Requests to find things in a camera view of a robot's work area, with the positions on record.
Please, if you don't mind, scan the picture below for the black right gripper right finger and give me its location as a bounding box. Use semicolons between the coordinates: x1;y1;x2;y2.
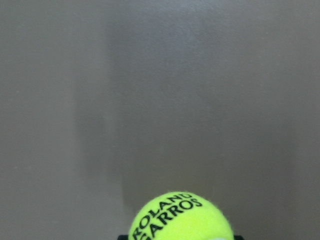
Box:
234;235;245;240

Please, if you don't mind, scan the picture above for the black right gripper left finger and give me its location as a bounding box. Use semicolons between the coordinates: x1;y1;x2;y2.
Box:
117;234;129;240

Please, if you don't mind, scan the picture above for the yellow tennis ball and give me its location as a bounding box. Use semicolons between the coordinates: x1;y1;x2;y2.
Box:
128;191;235;240

